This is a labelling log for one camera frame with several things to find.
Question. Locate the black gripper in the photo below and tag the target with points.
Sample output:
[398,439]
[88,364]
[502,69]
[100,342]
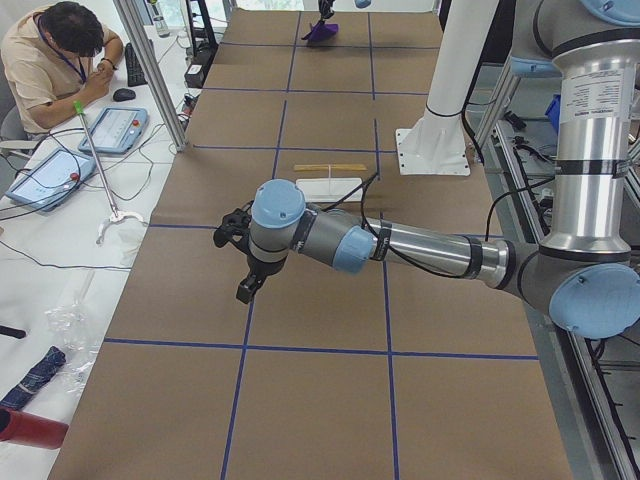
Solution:
[262,270]
[326,7]

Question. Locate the purple towel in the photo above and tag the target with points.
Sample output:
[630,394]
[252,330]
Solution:
[321,32]

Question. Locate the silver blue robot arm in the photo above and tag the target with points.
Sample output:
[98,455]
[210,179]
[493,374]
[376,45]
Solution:
[579,274]

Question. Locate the white towel rack base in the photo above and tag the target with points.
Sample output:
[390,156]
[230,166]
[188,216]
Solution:
[330,190]

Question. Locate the wooden rack rod left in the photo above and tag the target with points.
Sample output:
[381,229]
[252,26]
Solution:
[356,167]

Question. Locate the reacher grabber stick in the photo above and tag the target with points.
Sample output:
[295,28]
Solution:
[117,215]

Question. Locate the crumpled clear plastic bag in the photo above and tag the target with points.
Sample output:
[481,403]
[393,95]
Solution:
[76,331]

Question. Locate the black keyboard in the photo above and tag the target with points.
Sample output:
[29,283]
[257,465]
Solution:
[135,73]

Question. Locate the blue teach pendant upper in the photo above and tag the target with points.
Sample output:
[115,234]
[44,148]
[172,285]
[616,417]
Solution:
[117,129]

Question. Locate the blue teach pendant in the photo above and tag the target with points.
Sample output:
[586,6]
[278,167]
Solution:
[52,181]
[117,129]

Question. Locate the black computer mouse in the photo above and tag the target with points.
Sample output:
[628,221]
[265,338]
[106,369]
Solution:
[123,94]

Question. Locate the blue teach pendant lower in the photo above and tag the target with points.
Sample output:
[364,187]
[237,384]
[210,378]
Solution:
[52,181]

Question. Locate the folded dark blue umbrella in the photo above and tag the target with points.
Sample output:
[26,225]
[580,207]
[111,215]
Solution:
[35,379]

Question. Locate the blue plastic bin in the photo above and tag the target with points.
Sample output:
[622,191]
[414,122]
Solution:
[553,112]

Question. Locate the red cylinder bottle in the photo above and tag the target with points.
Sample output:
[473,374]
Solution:
[26,429]

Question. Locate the seated person beige shirt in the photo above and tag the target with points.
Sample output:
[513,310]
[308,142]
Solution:
[54,57]

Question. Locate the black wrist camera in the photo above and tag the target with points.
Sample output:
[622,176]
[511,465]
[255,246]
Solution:
[234,229]

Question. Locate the aluminium frame post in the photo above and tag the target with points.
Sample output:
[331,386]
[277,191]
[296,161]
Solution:
[132,22]

